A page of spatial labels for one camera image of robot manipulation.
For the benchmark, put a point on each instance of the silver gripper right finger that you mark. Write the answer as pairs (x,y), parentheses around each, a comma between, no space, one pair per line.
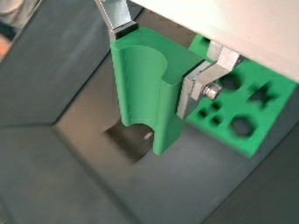
(198,83)

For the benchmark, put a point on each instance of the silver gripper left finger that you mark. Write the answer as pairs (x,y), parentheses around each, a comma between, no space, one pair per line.
(118,19)

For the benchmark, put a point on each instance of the green arch object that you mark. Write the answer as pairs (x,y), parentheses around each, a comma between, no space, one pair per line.
(150,65)

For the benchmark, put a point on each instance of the green shape sorter block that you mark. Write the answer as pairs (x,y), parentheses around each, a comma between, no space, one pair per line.
(242,115)

